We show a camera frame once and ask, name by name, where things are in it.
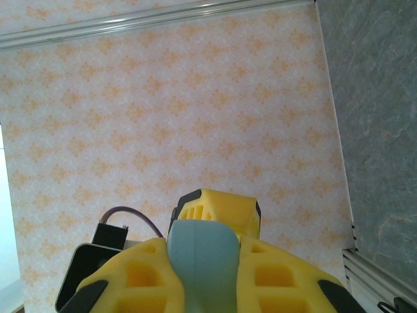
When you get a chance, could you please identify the wide aluminium base rail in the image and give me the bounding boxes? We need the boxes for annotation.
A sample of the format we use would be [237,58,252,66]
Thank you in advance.
[341,221,417,313]

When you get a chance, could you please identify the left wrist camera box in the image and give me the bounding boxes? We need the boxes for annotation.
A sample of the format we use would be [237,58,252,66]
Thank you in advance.
[54,220,144,311]

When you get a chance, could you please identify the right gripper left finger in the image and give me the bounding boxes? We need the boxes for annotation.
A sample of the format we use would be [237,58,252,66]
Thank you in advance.
[60,237,187,313]

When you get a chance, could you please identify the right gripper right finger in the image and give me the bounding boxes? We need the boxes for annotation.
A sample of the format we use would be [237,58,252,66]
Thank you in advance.
[235,236,363,313]

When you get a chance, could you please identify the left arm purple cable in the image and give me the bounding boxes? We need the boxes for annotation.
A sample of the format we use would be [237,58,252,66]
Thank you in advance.
[100,206,165,239]

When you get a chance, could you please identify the aluminium frame post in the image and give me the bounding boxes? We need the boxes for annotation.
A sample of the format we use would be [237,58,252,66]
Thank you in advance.
[0,0,319,52]

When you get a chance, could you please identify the blue earbud charging case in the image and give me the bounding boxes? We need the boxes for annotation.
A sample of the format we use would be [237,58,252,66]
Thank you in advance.
[166,218,242,313]

